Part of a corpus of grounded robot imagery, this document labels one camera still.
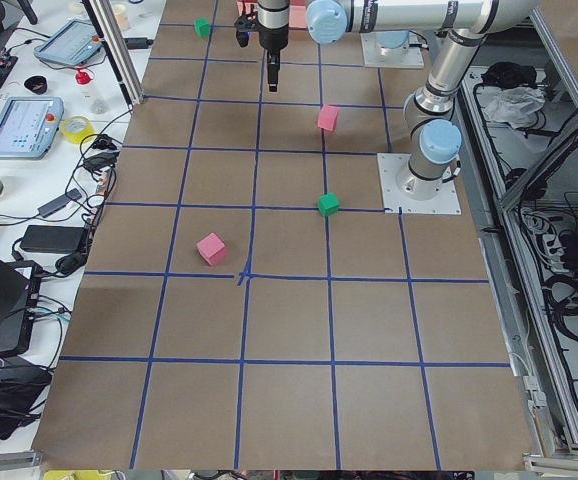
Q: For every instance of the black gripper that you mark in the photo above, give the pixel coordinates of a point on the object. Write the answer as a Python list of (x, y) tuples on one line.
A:
[(274, 41)]

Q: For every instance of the pink cube near bases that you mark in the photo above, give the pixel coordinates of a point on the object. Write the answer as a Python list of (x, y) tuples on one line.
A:
[(328, 117)]

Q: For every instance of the pink plastic bin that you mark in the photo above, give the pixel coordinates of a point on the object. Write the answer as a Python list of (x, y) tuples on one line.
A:
[(297, 11)]

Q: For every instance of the green cube near bin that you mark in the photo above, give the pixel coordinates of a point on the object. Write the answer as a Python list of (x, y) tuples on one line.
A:
[(202, 27)]

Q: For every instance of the green cube near base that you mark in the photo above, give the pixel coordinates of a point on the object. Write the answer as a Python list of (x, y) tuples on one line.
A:
[(328, 204)]

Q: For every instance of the black power adapter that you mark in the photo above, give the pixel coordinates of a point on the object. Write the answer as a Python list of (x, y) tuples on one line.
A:
[(138, 43)]

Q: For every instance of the paper cup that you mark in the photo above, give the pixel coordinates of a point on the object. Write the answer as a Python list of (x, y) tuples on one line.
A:
[(120, 15)]

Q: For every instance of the pink cube far side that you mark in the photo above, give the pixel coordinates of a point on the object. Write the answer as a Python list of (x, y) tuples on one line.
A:
[(212, 249)]

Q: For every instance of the teach pendant grey screen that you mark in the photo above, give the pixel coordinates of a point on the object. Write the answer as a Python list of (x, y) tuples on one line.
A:
[(73, 45)]

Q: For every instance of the yellow tape roll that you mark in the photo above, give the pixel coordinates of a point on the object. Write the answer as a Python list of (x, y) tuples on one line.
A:
[(77, 129)]

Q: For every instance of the black small bowl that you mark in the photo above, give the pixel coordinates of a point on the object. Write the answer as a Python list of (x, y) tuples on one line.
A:
[(36, 84)]

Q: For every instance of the teach pendant with lit screen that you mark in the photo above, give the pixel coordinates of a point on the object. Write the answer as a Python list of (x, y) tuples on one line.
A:
[(28, 126)]

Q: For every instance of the black power brick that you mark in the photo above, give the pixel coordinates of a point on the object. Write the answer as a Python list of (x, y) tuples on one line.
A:
[(52, 239)]

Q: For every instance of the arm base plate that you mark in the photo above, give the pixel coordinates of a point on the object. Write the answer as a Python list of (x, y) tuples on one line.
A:
[(404, 193), (399, 49)]

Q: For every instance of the aluminium frame post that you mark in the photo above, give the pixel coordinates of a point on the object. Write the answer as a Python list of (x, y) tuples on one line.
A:
[(100, 13)]

